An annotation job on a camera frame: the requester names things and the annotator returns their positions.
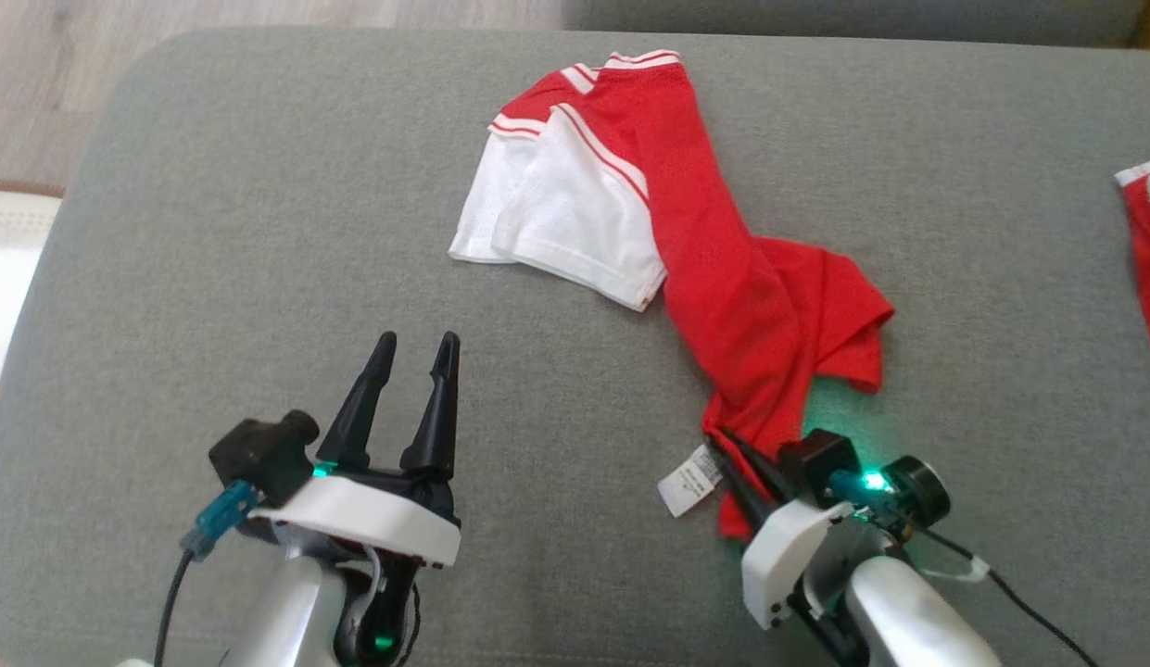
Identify blue left camera connector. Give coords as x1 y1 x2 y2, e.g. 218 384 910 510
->
180 479 260 562

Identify large grey sofa seat cushion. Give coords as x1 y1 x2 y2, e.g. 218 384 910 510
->
0 28 1150 667

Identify teal right camera connector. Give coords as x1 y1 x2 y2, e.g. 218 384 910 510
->
829 468 900 512

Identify red shirt with white sleeves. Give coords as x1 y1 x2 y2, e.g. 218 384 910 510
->
448 48 897 543

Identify white laundry basket brown rim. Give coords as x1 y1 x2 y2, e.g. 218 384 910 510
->
0 181 68 401

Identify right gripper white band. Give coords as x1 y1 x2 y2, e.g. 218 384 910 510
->
704 429 855 632

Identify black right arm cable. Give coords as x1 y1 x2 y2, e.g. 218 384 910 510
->
917 523 1106 667

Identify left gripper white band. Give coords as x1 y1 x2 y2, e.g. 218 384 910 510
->
250 331 462 569

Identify small grey sofa cushion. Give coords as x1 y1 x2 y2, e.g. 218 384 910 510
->
561 0 1150 49

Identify red shorts with white stripes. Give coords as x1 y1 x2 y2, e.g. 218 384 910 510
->
1114 156 1150 360

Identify black left camera cable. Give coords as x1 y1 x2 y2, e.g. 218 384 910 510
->
153 547 197 667

